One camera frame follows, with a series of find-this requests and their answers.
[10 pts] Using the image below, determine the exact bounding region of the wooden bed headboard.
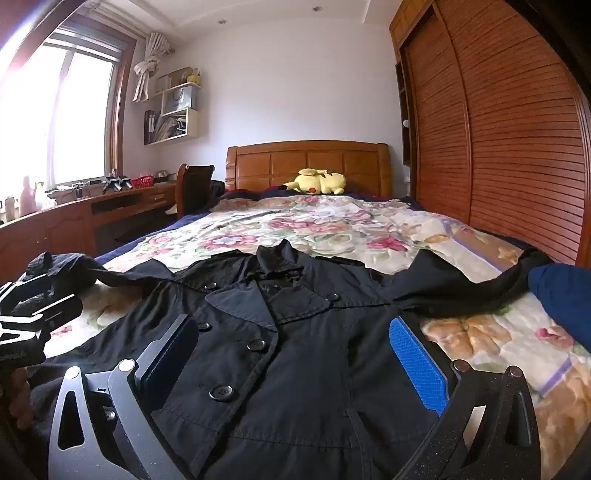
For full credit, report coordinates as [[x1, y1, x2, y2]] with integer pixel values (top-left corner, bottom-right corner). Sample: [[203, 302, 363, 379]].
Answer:
[[226, 141, 393, 199]]

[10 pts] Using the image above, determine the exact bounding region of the grey paper bag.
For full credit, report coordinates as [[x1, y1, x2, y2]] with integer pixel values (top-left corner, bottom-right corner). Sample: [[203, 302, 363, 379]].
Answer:
[[159, 85, 195, 116]]

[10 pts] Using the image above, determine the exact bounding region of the black coat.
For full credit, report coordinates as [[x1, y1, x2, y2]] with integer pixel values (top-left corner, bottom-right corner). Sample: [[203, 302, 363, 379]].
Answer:
[[25, 240, 555, 480]]

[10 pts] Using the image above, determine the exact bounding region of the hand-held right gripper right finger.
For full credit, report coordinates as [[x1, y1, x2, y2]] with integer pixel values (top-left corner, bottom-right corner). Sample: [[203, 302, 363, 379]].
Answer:
[[389, 315, 541, 480]]

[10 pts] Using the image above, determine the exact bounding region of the floral blanket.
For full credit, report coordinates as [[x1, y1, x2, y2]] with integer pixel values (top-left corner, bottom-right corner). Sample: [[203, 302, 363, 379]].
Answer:
[[46, 194, 591, 480]]

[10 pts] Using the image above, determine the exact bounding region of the wooden chair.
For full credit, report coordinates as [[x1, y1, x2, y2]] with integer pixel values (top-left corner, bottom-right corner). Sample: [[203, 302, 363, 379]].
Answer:
[[175, 163, 216, 217]]

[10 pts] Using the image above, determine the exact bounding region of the tied beige curtain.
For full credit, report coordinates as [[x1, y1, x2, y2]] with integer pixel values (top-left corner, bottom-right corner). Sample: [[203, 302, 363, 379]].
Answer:
[[133, 32, 174, 102]]

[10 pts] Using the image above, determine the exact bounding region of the black device on desk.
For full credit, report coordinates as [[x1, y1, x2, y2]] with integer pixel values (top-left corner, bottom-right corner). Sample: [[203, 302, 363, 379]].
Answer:
[[102, 172, 134, 193]]

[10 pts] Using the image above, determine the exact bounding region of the wooden desk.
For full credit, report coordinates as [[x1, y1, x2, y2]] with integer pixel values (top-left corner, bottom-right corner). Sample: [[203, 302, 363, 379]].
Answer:
[[0, 182, 179, 278]]

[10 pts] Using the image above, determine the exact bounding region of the white wall shelf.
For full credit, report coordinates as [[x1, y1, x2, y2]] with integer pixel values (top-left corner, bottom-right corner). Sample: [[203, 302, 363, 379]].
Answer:
[[144, 67, 204, 146]]

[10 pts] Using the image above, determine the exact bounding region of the yellow plush toy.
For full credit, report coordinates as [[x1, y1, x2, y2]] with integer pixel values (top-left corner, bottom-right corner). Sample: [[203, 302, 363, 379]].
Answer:
[[278, 168, 347, 195]]

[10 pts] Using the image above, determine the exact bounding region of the blue pillow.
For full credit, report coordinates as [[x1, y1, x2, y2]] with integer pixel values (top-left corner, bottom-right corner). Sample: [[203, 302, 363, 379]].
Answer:
[[527, 264, 591, 340]]

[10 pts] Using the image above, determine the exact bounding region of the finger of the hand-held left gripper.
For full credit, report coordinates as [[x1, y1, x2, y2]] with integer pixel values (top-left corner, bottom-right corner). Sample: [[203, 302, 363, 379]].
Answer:
[[10, 273, 52, 306], [36, 295, 84, 342]]

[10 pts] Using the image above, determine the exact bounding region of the pink bottle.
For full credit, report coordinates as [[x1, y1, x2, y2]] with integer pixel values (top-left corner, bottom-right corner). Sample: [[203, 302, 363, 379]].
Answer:
[[19, 175, 37, 217]]

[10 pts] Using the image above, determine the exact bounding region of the wooden slatted wardrobe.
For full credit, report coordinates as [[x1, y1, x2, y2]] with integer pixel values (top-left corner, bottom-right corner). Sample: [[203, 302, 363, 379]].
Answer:
[[390, 0, 591, 278]]

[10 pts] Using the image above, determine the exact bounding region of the person's left hand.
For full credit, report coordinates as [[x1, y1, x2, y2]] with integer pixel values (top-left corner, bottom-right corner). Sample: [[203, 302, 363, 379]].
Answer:
[[8, 368, 33, 431]]

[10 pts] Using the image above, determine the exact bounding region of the window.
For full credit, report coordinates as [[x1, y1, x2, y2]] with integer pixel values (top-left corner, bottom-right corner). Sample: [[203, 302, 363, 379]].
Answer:
[[0, 39, 136, 186]]

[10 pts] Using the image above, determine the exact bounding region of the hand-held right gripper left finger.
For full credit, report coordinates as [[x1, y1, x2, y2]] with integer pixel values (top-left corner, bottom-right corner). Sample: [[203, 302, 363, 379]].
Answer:
[[48, 315, 200, 480]]

